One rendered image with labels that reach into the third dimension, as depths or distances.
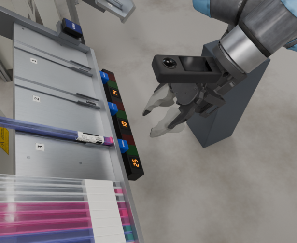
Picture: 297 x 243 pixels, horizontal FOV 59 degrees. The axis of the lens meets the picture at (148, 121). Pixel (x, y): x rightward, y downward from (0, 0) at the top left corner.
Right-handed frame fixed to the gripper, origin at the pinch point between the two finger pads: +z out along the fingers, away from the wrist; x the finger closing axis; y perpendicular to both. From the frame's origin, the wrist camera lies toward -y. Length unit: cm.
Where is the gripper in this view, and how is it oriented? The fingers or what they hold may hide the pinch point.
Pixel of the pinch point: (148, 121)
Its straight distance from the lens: 53.8
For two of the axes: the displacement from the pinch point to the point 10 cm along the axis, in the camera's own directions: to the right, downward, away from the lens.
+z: -6.5, 5.7, 5.0
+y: 7.0, 2.1, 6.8
